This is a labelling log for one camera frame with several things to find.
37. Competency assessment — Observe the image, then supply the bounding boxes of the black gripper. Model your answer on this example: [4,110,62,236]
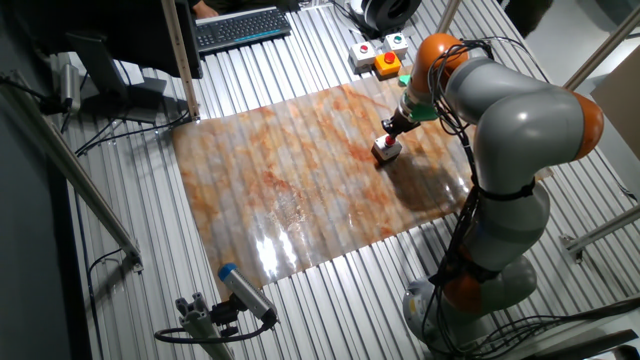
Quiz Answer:
[381,106,422,139]

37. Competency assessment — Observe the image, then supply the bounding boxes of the grey box red mushroom button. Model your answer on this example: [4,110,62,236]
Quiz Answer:
[371,134,403,166]

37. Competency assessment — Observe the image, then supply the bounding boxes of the orange box red button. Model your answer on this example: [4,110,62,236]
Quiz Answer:
[373,50,403,79]

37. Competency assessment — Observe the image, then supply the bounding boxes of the grey box small red button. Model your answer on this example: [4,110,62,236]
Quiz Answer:
[348,42,378,75]

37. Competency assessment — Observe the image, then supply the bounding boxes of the grey box green button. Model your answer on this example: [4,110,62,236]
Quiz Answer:
[382,32,410,57]

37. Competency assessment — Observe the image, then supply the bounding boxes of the person's bare hand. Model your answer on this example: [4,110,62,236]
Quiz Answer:
[192,0,220,20]

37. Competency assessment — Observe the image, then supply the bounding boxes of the black cylindrical device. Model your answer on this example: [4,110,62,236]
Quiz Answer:
[347,0,424,35]

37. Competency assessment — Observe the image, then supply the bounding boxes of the orange marble pattern mat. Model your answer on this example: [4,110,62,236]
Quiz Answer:
[172,79,555,291]

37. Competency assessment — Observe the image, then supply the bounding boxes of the person in dark clothes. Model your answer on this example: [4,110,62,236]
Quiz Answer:
[499,0,555,39]

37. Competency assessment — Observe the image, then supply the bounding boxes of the black computer keyboard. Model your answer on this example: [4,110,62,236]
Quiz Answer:
[194,5,293,55]

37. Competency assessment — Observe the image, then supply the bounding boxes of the brown cardboard panel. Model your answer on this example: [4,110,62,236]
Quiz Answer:
[590,58,640,162]

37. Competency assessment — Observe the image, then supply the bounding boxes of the black computer monitor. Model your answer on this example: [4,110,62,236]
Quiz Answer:
[29,0,204,124]

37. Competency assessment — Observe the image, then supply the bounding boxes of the dark metal beam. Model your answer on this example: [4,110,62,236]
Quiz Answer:
[523,328,640,360]

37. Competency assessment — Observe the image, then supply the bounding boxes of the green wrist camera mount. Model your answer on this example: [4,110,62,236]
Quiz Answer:
[398,73,440,123]

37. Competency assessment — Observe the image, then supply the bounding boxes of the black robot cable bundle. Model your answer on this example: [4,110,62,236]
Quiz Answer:
[427,37,502,357]

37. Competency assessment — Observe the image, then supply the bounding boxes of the aluminium frame post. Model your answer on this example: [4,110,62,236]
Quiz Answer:
[436,0,462,35]
[562,4,640,95]

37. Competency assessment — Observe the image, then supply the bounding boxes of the silver camera blue cap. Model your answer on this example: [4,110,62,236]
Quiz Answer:
[218,263,279,326]

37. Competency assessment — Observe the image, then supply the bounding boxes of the beige frame post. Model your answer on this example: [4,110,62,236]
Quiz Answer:
[160,0,202,123]

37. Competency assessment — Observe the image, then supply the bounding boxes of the aluminium frame bar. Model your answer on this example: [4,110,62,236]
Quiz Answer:
[559,204,640,264]
[0,74,145,274]

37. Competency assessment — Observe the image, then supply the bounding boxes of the black monitor cable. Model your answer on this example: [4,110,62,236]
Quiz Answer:
[74,110,192,157]

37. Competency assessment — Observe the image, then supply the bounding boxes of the black camera bracket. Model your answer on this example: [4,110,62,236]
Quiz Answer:
[209,294,242,337]

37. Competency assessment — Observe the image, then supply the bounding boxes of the aluminium profile camera mount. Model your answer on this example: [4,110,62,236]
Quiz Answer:
[174,292,235,360]

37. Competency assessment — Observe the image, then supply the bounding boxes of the black floor cables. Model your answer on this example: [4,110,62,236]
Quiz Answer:
[464,294,640,359]

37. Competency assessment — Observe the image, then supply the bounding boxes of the black camera cable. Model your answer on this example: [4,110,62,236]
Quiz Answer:
[153,319,277,345]

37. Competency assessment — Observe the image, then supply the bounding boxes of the silver cylindrical camera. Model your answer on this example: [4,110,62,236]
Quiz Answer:
[59,63,83,114]

